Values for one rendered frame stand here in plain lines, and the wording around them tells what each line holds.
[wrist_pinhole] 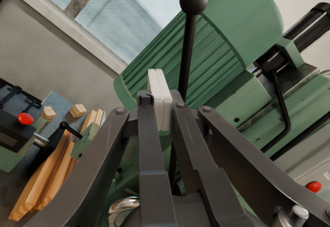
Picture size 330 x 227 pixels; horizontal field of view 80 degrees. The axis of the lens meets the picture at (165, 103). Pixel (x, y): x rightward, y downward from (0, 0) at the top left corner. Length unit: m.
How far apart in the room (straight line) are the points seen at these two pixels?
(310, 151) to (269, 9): 0.30
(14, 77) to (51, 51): 0.40
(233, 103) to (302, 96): 0.13
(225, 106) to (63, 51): 1.63
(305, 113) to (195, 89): 0.23
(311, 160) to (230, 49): 0.28
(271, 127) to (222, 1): 0.26
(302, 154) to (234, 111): 0.17
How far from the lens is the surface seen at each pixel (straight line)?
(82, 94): 2.04
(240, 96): 0.43
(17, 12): 1.91
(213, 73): 0.37
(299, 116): 0.48
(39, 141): 0.57
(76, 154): 0.52
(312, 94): 0.48
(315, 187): 0.53
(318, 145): 0.52
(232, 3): 0.37
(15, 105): 0.56
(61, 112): 0.78
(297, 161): 0.51
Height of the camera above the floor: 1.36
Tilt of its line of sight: 15 degrees down
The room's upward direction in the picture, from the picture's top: 48 degrees clockwise
